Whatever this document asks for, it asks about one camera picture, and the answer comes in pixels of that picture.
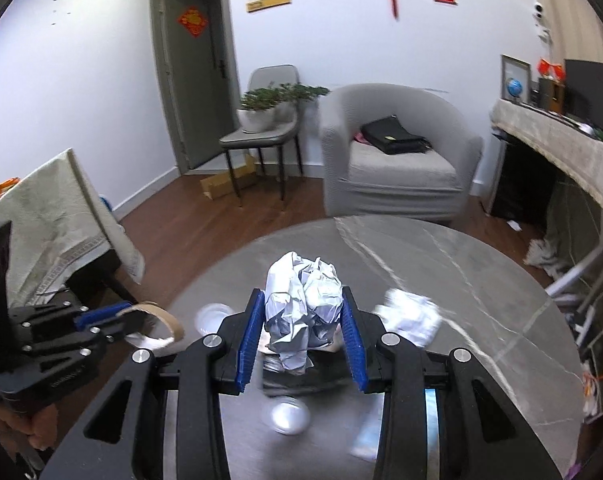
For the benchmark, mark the cream patterned tablecloth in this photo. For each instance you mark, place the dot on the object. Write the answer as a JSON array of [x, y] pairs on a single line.
[[46, 220]]

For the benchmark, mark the grey door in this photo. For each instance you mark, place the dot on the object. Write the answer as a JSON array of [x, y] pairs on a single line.
[[201, 100]]

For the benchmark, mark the white security camera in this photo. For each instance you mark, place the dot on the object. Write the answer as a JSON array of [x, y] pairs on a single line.
[[540, 17]]

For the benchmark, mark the white sofa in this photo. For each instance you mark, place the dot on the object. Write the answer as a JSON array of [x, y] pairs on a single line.
[[396, 180]]

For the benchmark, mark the black cabinet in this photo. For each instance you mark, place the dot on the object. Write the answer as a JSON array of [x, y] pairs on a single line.
[[519, 185]]

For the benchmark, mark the white paper scrap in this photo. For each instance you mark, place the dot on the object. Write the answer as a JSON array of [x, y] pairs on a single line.
[[514, 225]]

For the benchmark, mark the small blue globe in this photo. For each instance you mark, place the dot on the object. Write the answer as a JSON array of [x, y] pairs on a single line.
[[515, 87]]

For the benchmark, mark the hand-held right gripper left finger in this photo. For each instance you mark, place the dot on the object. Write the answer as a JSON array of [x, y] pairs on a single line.
[[249, 345]]

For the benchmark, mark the crumpled white paper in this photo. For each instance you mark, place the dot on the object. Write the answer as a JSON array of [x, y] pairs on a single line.
[[411, 317]]

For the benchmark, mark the brown desk box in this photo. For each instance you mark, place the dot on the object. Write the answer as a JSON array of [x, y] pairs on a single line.
[[551, 95]]

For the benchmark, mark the pink item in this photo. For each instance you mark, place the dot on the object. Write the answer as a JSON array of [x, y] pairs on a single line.
[[360, 138]]

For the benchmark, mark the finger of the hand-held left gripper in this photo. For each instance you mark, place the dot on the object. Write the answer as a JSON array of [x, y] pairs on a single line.
[[104, 314], [81, 346]]

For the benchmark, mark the black bag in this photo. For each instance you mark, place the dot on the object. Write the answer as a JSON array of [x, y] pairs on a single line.
[[394, 135]]

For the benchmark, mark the red diamond door decoration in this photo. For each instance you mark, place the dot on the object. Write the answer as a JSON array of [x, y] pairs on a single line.
[[193, 22]]

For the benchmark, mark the potted plant in white pot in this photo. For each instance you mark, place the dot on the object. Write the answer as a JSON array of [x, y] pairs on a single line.
[[255, 120], [286, 107]]

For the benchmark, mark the orange packet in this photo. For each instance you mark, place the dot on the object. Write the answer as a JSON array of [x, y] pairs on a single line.
[[4, 190]]

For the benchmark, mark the brown cardboard tape roll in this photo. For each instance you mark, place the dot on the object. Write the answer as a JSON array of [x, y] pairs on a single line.
[[175, 327]]

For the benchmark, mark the red desk decoration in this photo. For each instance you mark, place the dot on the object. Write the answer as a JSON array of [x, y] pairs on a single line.
[[551, 69]]

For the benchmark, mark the picture frame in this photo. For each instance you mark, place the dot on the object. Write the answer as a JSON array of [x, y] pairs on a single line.
[[516, 67]]

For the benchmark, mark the black monitor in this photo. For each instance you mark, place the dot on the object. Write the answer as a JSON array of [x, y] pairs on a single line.
[[594, 90]]

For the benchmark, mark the white metal rack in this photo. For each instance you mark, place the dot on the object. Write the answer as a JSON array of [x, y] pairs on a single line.
[[579, 272]]

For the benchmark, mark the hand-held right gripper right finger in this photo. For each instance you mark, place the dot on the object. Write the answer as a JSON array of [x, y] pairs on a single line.
[[355, 345]]

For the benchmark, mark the grey side table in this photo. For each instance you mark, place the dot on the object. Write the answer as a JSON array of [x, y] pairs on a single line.
[[261, 137]]

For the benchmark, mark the flat cardboard box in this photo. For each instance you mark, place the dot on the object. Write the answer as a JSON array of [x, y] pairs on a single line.
[[221, 182]]

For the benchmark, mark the person's left hand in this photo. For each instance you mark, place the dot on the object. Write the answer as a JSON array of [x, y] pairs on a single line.
[[36, 417]]

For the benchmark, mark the grey desk cloth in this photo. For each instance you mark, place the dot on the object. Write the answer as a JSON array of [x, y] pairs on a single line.
[[556, 140]]

